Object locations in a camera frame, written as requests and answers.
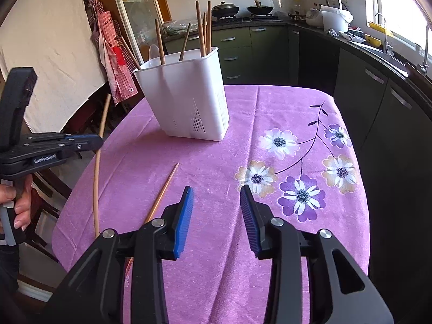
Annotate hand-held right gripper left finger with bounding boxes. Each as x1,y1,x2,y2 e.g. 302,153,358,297
44,185,195,324

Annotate yellow tray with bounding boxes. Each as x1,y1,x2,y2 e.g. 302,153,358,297
367,21,394,36

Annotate small metal faucet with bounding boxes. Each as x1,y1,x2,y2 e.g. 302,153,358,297
374,13,394,55

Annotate black wok with handle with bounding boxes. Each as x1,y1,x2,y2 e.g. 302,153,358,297
246,0,275,16

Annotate white plastic bucket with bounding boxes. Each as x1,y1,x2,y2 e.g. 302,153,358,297
320,5,353,34

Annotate glass sliding door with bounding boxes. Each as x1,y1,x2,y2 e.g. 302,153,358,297
108,0,170,71

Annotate red checked apron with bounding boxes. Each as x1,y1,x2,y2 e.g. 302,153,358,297
88,0,142,107

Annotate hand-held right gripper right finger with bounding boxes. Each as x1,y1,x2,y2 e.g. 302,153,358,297
239,184,394,324

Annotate black wok with lid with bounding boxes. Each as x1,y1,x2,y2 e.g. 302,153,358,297
211,2,240,19

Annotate gas stove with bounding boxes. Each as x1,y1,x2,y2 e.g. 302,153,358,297
212,14,284,24

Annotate steel kitchen sink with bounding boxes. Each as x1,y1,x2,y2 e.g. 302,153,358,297
366,45,410,72

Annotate wooden cutting board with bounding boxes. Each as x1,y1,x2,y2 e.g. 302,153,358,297
405,61,432,82

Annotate dark stone kitchen worktop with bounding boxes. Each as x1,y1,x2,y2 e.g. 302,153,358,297
162,17,432,86

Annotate white plastic utensil holder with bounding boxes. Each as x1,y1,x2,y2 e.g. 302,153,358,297
133,46,230,141

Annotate pink floral tablecloth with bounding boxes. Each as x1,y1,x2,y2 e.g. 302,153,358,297
52,84,370,324

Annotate green kitchen cabinets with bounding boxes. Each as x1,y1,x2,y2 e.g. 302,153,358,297
162,23,432,311

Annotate person's left hand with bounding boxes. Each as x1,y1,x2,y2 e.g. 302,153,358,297
0,180,33,233

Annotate white rice cooker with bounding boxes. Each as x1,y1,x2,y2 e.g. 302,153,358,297
305,8,323,28

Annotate kitchen window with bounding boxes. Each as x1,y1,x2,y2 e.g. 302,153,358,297
359,0,432,52

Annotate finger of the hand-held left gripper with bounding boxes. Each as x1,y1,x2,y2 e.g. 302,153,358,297
25,133,104,150
7,141,83,159

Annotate white dish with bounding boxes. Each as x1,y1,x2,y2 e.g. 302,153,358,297
339,29,367,45

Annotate tall curved faucet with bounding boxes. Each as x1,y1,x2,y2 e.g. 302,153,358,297
417,23,432,73

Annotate dark wooden chair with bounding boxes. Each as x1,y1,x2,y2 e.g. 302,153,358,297
64,89,113,136
20,172,69,254

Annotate clear plastic bag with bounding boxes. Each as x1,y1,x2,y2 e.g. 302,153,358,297
162,18,200,36

